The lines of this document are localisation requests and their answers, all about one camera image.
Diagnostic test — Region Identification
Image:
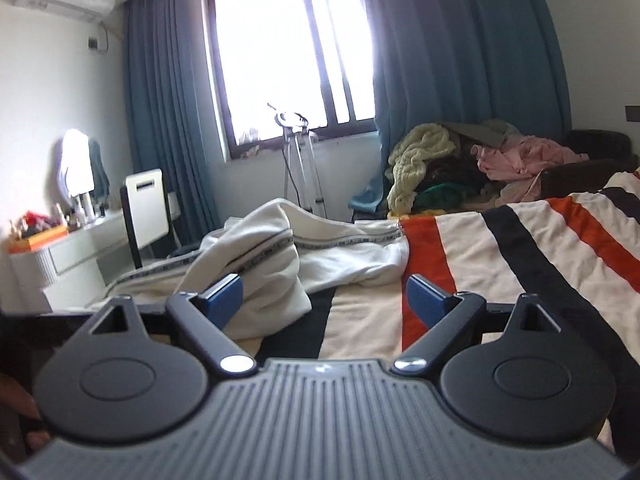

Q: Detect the white hooded garment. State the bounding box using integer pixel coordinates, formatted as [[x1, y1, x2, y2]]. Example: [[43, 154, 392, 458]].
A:
[[104, 198, 409, 340]]

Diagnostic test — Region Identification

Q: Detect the white black chair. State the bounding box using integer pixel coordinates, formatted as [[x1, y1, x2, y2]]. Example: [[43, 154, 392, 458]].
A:
[[120, 169, 172, 269]]

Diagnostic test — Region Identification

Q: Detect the cream knitted blanket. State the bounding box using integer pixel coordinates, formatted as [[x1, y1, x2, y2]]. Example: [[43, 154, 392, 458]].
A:
[[385, 122, 457, 214]]

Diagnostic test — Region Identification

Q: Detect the lit vanity mirror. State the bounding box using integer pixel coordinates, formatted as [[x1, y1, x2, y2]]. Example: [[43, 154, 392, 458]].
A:
[[58, 129, 94, 202]]

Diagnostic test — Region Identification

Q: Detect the blue curtain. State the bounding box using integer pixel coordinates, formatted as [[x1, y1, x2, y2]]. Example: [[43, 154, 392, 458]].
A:
[[124, 0, 220, 244], [349, 0, 572, 214]]

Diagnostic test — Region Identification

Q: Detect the white dressing table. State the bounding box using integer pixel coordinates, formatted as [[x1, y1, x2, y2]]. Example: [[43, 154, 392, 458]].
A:
[[9, 210, 134, 312]]

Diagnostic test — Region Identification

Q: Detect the dark framed window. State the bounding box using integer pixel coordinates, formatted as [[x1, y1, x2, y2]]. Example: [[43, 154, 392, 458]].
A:
[[205, 0, 374, 158]]

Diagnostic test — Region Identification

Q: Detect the right blue curtain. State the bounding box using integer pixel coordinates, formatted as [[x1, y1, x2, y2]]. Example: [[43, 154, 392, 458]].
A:
[[349, 0, 572, 214]]

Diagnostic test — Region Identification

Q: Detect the orange tray with items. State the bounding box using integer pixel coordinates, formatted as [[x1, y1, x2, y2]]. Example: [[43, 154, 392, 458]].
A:
[[6, 211, 68, 254]]

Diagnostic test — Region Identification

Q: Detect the striped bed blanket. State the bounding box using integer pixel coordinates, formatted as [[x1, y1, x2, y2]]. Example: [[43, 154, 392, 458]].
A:
[[242, 172, 639, 463]]

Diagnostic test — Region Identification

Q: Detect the left blue curtain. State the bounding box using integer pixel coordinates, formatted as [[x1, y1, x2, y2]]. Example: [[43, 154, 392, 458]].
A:
[[124, 0, 220, 244]]

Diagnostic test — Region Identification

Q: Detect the dark wall switch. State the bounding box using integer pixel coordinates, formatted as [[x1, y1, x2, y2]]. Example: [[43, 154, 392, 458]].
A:
[[625, 104, 640, 124]]

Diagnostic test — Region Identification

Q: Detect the green garment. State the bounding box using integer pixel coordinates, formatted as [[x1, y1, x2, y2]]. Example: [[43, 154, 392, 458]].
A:
[[413, 182, 474, 211]]

